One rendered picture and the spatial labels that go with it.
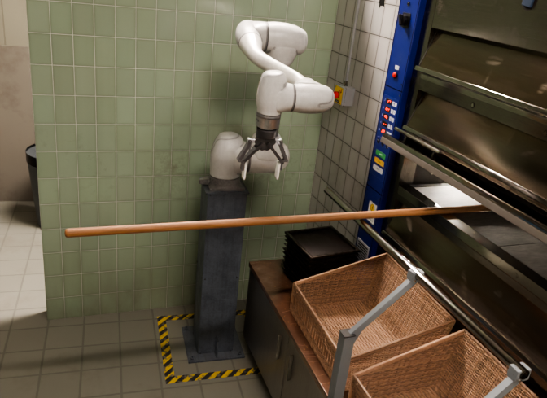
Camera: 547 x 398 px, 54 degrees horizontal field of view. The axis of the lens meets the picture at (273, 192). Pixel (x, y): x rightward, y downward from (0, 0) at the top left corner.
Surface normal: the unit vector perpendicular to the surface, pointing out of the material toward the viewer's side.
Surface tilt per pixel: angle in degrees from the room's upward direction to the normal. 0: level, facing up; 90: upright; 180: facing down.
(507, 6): 90
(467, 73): 70
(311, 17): 90
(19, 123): 90
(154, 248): 90
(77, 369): 0
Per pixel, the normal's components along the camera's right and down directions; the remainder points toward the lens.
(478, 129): -0.85, -0.28
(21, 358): 0.11, -0.92
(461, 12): -0.94, 0.04
